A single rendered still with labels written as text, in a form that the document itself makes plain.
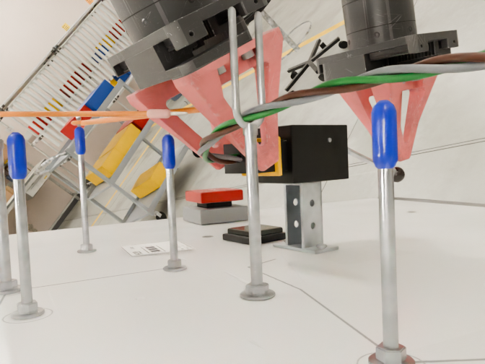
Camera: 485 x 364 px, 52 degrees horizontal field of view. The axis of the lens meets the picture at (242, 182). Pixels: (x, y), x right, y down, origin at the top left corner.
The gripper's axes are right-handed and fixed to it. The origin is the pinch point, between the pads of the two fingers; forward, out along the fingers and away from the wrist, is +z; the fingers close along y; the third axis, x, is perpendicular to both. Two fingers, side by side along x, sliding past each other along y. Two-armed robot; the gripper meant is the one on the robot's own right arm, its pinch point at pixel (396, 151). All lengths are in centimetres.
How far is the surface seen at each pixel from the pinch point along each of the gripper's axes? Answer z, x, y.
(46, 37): -169, 234, -822
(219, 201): 3.3, -8.1, -17.1
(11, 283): 1.1, -31.7, -2.9
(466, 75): -1, 189, -98
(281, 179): -0.9, -14.4, 1.0
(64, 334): 1.6, -31.7, 6.2
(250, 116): -5.8, -21.5, 8.2
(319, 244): 4.4, -12.5, 1.8
